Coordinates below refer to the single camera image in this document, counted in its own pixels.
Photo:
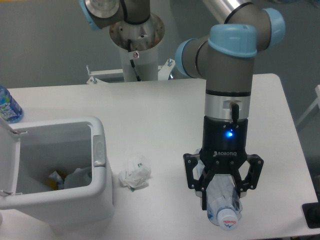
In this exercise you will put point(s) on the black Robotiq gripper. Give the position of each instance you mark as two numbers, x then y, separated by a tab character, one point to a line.
225	147

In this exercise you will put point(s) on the clear crushed plastic bottle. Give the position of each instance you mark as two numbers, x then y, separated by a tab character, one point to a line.
223	203

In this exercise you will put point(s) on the white paper trash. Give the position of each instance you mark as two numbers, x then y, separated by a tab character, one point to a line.
136	173

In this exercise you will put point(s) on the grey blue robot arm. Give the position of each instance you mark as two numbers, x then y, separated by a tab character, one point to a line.
224	59

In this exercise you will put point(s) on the trash inside the can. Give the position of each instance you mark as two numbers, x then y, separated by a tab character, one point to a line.
59	180

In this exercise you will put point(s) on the white plastic trash can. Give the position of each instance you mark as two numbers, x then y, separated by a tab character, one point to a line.
31	151

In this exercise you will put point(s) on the black device at table edge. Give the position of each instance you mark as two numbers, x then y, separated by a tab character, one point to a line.
311	213

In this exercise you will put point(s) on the blue labelled water bottle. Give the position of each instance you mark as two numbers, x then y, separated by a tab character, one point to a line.
10	110

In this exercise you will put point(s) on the white frame at right edge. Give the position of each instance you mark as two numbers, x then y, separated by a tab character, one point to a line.
310	112

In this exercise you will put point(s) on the white pedestal base bracket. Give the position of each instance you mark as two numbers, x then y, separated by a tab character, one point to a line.
168	71

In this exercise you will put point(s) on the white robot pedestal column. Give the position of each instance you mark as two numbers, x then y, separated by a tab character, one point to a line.
138	48

